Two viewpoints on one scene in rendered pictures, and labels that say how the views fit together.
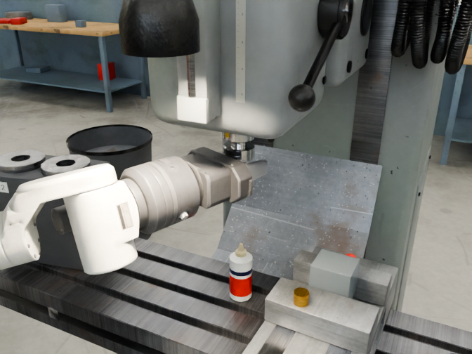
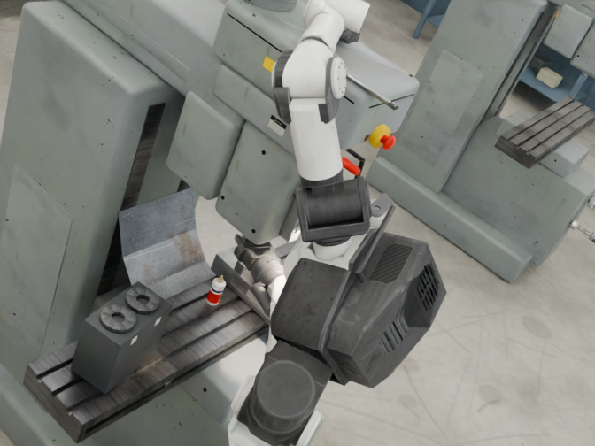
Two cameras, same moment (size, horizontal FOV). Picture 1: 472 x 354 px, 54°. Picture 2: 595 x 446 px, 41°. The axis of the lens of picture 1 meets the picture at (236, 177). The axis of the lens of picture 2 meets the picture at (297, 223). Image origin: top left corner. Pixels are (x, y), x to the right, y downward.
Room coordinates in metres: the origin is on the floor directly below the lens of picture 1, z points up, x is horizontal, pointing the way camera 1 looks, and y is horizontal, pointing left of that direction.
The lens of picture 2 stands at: (0.52, 1.86, 2.59)
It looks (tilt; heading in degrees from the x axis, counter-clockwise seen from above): 33 degrees down; 271
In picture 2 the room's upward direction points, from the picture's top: 24 degrees clockwise
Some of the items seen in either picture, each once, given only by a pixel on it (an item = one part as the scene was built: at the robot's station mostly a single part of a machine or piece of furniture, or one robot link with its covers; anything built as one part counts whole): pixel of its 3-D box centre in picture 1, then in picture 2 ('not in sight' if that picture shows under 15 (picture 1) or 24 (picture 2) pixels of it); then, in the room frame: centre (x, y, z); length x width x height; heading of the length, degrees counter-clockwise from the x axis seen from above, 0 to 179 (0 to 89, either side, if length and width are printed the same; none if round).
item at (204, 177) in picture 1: (190, 184); (261, 263); (0.58, 0.06, 1.23); 0.13 x 0.12 x 0.10; 43
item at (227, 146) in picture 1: (239, 147); not in sight; (0.65, 0.00, 1.26); 0.05 x 0.05 x 0.01
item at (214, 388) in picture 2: not in sight; (209, 337); (0.65, 0.00, 0.83); 0.50 x 0.35 x 0.12; 154
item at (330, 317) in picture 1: (320, 313); not in sight; (0.53, -0.12, 1.06); 0.15 x 0.06 x 0.04; 62
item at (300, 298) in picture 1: (300, 297); not in sight; (0.53, -0.09, 1.08); 0.02 x 0.02 x 0.02
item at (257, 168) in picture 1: (253, 172); not in sight; (0.62, -0.03, 1.23); 0.06 x 0.02 x 0.03; 133
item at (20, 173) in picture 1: (51, 206); (122, 334); (0.84, 0.37, 1.07); 0.22 x 0.12 x 0.20; 75
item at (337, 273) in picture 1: (333, 278); not in sight; (0.58, -0.15, 1.08); 0.06 x 0.05 x 0.06; 62
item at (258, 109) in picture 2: not in sight; (289, 104); (0.68, -0.02, 1.68); 0.34 x 0.24 x 0.10; 154
